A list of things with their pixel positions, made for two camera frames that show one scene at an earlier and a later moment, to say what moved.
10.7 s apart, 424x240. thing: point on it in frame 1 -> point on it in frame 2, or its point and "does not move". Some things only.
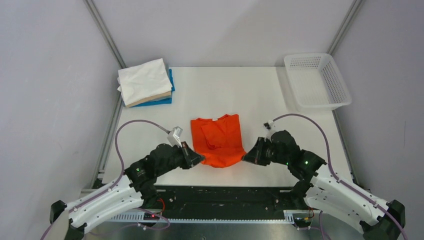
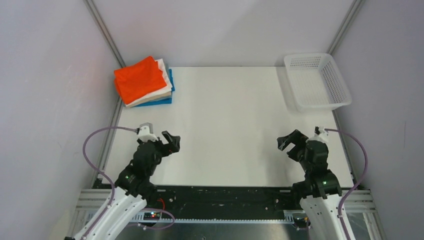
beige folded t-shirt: [168, 93] does not move
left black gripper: [191, 157] -> [173, 142]
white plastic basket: [316, 82] does not move
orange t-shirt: [220, 141] -> [141, 78]
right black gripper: [255, 154] -> [296, 137]
